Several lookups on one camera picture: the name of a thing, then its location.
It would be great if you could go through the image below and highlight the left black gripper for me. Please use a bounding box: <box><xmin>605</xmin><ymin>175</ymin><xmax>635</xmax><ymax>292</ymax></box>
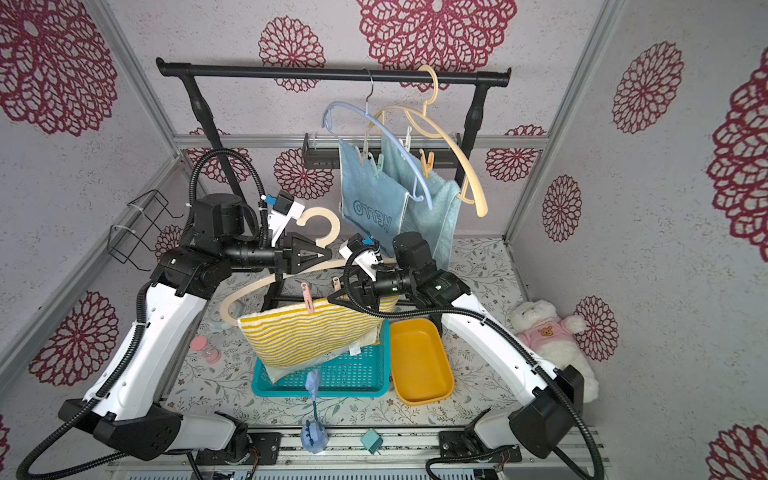
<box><xmin>222</xmin><ymin>231</ymin><xmax>333</xmax><ymax>282</ymax></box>

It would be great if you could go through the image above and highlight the yellow striped towel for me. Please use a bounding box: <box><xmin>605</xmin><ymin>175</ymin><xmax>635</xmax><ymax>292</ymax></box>
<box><xmin>238</xmin><ymin>299</ymin><xmax>384</xmax><ymax>383</ymax></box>

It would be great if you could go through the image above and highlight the cream plastic hanger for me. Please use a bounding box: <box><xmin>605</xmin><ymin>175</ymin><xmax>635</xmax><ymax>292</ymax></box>
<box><xmin>218</xmin><ymin>207</ymin><xmax>345</xmax><ymax>327</ymax></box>

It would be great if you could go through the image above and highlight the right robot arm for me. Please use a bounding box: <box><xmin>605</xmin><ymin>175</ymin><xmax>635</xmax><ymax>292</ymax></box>
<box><xmin>328</xmin><ymin>232</ymin><xmax>605</xmax><ymax>479</ymax></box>

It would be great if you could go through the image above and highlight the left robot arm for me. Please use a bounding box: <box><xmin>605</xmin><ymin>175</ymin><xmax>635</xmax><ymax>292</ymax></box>
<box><xmin>16</xmin><ymin>148</ymin><xmax>331</xmax><ymax>479</ymax></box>

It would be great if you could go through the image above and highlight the light blue hanger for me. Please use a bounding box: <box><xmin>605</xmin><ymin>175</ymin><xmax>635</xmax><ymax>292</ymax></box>
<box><xmin>322</xmin><ymin>68</ymin><xmax>434</xmax><ymax>211</ymax></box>

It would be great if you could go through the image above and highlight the beige plastic hanger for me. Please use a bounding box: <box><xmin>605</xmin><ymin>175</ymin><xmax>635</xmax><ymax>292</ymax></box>
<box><xmin>373</xmin><ymin>64</ymin><xmax>489</xmax><ymax>218</ymax></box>

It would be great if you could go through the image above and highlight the blue hello towel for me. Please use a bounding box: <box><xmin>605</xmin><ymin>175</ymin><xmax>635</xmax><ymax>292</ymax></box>
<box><xmin>339</xmin><ymin>141</ymin><xmax>409</xmax><ymax>247</ymax></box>

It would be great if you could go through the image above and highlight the teal plastic basket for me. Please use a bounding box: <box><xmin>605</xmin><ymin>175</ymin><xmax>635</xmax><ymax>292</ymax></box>
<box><xmin>251</xmin><ymin>322</ymin><xmax>391</xmax><ymax>398</ymax></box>

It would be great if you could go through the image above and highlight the black clothes rack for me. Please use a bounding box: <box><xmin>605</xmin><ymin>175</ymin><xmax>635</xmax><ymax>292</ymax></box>
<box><xmin>155</xmin><ymin>57</ymin><xmax>512</xmax><ymax>335</ymax></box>

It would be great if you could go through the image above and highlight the teal plain towel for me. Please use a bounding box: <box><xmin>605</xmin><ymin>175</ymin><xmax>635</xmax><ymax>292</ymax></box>
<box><xmin>381</xmin><ymin>137</ymin><xmax>461</xmax><ymax>270</ymax></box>

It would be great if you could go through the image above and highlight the yellow plastic tray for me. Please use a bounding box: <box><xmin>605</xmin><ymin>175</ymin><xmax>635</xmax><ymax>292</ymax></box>
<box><xmin>390</xmin><ymin>318</ymin><xmax>455</xmax><ymax>406</ymax></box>

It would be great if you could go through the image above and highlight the green clothespin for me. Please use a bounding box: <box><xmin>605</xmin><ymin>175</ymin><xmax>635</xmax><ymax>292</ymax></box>
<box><xmin>368</xmin><ymin>153</ymin><xmax>385</xmax><ymax>178</ymax></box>

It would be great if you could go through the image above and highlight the grey clothespin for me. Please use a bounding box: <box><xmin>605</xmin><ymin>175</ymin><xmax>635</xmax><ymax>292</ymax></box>
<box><xmin>359</xmin><ymin>134</ymin><xmax>369</xmax><ymax>164</ymax></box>

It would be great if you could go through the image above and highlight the orange clothespin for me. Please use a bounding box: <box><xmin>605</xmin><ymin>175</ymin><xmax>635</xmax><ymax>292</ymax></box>
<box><xmin>419</xmin><ymin>149</ymin><xmax>435</xmax><ymax>179</ymax></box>

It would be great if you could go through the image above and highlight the small teal cube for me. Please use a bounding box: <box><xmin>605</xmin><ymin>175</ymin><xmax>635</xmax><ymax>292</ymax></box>
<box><xmin>360</xmin><ymin>429</ymin><xmax>383</xmax><ymax>455</ymax></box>

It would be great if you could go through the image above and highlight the white teddy bear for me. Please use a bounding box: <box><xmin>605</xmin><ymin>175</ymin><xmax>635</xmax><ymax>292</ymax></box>
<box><xmin>510</xmin><ymin>300</ymin><xmax>599</xmax><ymax>403</ymax></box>

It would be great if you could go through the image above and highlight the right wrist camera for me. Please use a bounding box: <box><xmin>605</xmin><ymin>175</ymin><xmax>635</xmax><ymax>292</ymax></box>
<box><xmin>339</xmin><ymin>234</ymin><xmax>383</xmax><ymax>280</ymax></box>

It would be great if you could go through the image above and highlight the black wire wall rack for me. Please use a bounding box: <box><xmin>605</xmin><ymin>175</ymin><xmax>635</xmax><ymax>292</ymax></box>
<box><xmin>106</xmin><ymin>189</ymin><xmax>182</xmax><ymax>273</ymax></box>

